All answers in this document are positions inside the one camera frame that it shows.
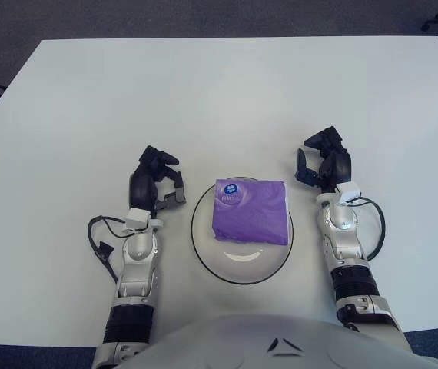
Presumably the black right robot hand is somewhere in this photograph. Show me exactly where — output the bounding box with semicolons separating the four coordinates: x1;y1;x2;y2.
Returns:
294;125;353;195

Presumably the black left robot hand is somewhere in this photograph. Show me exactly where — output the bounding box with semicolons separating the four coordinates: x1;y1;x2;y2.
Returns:
128;145;187;218

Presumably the purple tissue paper pack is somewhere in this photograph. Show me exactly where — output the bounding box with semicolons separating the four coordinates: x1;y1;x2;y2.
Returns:
211;177;290;246

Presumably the white plate black rim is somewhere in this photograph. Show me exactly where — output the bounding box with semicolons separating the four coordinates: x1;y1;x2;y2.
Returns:
191;175;295;285

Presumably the grey robot torso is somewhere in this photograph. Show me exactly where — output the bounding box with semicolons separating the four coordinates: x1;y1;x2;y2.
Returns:
111;313;438;369

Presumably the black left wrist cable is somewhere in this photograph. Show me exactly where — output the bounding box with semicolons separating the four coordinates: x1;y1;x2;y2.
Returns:
87;215;131;285

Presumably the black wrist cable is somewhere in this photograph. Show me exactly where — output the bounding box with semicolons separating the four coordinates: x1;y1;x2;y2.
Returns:
87;215;131;285
351;196;386;262

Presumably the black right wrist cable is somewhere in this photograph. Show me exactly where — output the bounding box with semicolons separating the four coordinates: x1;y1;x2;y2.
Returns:
351;196;386;262

